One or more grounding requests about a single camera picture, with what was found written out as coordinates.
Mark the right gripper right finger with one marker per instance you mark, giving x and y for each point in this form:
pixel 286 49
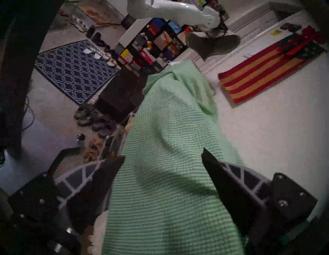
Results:
pixel 239 200

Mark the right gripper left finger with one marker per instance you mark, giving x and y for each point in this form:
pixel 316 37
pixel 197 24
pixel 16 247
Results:
pixel 84 195

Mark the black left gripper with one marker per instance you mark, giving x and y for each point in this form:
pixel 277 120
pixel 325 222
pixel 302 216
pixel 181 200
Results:
pixel 222 27

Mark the striped straw sun hat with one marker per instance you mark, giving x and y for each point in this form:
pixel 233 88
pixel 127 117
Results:
pixel 213 46

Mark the green checked cloth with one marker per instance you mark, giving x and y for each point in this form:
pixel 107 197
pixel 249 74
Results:
pixel 167 180

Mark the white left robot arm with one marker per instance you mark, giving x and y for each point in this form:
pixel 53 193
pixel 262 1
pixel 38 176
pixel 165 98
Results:
pixel 174 11

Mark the grey metal shoe rack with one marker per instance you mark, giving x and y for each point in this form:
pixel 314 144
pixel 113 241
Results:
pixel 120 133

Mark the beige round shoe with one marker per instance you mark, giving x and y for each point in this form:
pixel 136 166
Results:
pixel 112 63
pixel 106 55

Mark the white slip-on shoe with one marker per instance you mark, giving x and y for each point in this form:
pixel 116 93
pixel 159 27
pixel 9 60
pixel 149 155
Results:
pixel 98 54
pixel 89 50

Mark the white panelled door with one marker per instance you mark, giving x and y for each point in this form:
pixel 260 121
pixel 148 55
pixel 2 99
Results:
pixel 259 21

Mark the cream fabric bag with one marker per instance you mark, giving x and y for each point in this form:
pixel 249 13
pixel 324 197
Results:
pixel 99 236

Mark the black base knob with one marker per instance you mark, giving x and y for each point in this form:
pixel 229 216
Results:
pixel 81 137

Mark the white cube shelf with boxes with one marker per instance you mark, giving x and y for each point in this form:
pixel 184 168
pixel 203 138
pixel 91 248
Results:
pixel 162 41

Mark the dark brown slipper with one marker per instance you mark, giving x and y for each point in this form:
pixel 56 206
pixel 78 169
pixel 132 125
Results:
pixel 100 126
pixel 106 132

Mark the red ribbon bow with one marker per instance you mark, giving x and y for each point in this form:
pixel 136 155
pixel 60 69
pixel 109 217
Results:
pixel 307 33

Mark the blue patterned rug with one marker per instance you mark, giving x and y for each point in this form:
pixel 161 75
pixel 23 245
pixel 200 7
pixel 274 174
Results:
pixel 74 72

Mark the brown cardboard sheet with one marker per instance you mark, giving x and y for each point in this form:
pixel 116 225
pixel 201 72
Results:
pixel 97 15

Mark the white light switch plate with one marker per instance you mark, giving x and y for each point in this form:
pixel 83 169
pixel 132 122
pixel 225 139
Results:
pixel 249 54

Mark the yellow wall sticker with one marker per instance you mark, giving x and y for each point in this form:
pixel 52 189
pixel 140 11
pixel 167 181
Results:
pixel 276 32

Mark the red yellow striped wall flag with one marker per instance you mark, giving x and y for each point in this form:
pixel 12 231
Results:
pixel 257 74

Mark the black wall device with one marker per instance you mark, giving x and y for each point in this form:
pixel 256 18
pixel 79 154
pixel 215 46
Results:
pixel 296 27
pixel 286 25

